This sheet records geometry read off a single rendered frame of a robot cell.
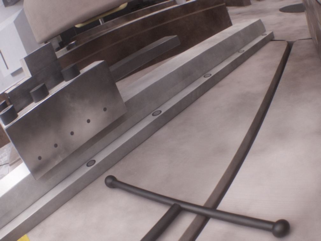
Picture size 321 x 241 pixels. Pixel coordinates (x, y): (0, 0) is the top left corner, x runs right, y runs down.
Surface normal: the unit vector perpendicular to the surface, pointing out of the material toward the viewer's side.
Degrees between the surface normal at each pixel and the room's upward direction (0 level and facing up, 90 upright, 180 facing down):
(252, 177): 0
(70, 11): 90
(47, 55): 90
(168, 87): 72
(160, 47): 90
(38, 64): 90
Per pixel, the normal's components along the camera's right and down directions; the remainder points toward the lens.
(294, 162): -0.35, -0.83
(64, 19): -0.67, 0.54
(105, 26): -0.40, 0.55
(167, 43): 0.63, 0.14
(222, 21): 0.32, 0.34
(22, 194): 0.49, -0.13
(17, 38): -0.10, 0.50
